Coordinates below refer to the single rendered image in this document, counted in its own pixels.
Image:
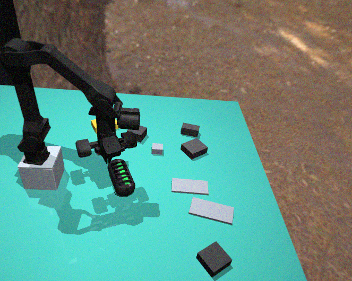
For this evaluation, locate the yellow flat block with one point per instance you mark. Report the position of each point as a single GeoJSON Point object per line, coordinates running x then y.
{"type": "Point", "coordinates": [94, 126]}

